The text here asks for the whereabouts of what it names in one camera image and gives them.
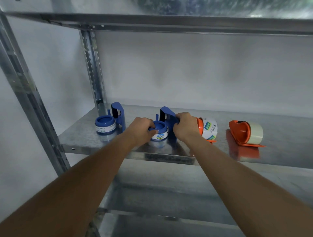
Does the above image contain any person's right forearm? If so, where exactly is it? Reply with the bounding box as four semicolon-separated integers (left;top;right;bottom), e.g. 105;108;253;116
183;135;313;237

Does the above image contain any person's left hand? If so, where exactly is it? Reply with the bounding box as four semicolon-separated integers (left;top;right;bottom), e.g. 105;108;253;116
126;117;159;147

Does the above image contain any person's right hand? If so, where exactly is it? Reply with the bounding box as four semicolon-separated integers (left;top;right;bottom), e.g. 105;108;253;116
172;112;201;145

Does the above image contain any orange tape dispenser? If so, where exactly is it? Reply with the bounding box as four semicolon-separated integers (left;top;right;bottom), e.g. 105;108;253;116
196;117;218;144
229;120;267;148

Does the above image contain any person's left forearm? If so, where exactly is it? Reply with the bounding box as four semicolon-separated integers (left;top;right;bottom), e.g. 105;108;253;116
0;129;137;237

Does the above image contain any galvanized metal shelving rack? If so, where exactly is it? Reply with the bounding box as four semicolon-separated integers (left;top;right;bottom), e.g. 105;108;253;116
0;0;313;237

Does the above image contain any white tape core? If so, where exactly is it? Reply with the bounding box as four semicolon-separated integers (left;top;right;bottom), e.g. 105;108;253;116
150;131;169;142
95;124;117;135
200;118;218;141

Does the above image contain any blue tape dispenser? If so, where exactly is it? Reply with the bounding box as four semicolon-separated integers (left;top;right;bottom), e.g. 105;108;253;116
148;106;180;147
95;101;126;136

